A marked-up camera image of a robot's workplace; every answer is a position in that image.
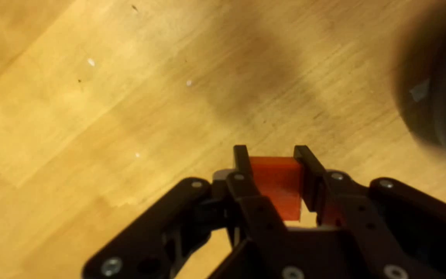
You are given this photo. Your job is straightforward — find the red wooden cube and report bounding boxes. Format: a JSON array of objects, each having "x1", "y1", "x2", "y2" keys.
[{"x1": 247, "y1": 154, "x2": 305, "y2": 224}]

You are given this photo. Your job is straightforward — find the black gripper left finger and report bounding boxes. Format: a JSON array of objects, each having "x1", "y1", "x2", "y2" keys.
[{"x1": 80, "y1": 144, "x2": 306, "y2": 279}]

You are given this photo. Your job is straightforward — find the black bowl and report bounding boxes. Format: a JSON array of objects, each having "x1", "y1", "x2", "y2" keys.
[{"x1": 394, "y1": 9, "x2": 446, "y2": 175}]

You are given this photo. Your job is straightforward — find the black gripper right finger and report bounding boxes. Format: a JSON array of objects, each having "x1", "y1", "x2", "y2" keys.
[{"x1": 292, "y1": 144, "x2": 446, "y2": 279}]

